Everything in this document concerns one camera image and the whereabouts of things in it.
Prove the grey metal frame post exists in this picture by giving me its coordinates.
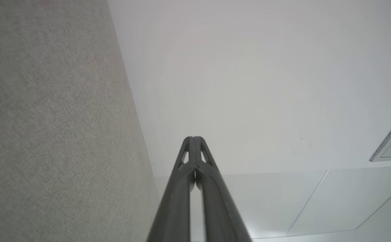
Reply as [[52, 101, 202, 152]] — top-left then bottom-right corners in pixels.
[[369, 104, 391, 162]]

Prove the grey fabric sofa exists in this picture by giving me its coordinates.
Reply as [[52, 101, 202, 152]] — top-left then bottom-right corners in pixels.
[[0, 0, 160, 242]]

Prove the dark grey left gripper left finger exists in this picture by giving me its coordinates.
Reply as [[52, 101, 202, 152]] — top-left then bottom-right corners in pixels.
[[147, 136, 196, 242]]

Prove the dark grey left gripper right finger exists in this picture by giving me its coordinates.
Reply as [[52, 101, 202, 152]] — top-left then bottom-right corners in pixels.
[[194, 136, 252, 242]]

